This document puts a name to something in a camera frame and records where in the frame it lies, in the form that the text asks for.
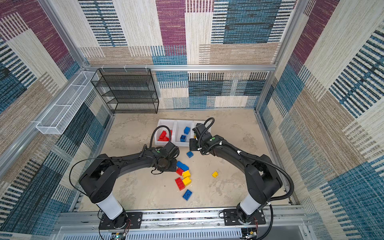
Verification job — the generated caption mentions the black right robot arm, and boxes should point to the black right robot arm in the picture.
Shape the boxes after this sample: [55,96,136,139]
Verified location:
[190,118,295,225]

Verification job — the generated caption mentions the white three-compartment bin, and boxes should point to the white three-compartment bin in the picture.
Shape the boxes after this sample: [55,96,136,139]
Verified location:
[158,119,204,147]

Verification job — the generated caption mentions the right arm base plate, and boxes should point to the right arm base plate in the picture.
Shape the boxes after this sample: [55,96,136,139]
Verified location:
[219,208,266,226]

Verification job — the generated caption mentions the yellow brick lower center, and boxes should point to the yellow brick lower center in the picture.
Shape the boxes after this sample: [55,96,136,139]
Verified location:
[182,177,192,186]

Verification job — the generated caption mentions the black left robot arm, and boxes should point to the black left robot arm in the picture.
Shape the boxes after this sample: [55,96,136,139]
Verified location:
[68,125,186,232]

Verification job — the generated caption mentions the aluminium front rail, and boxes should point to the aluminium front rail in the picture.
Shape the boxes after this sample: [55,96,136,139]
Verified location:
[52,205,309,234]

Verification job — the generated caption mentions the white wire mesh basket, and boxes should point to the white wire mesh basket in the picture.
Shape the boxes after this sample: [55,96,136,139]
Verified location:
[36,71,95,135]

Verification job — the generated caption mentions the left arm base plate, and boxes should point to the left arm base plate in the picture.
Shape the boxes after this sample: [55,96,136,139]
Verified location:
[99,212,143,230]

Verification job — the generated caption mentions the blue brick bottom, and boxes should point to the blue brick bottom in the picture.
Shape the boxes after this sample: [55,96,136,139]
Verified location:
[183,190,193,201]

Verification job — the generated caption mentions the black wire shelf rack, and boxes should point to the black wire shelf rack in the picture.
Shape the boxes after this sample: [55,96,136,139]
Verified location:
[91,68,159,114]

